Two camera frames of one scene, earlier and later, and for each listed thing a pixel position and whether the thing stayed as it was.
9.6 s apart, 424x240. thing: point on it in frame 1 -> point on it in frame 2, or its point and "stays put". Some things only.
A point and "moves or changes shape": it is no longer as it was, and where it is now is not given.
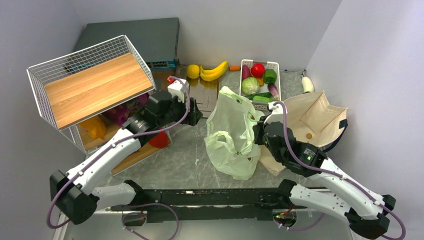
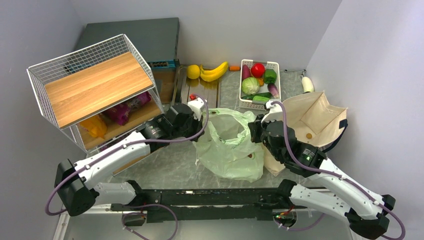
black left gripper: [195, 114] -> [198, 125]
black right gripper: [258, 128] stays put
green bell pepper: [270, 76] stays put
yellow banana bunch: [211, 75] stays put
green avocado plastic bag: [230, 122] moves or changes shape
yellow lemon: [193, 71] stays put
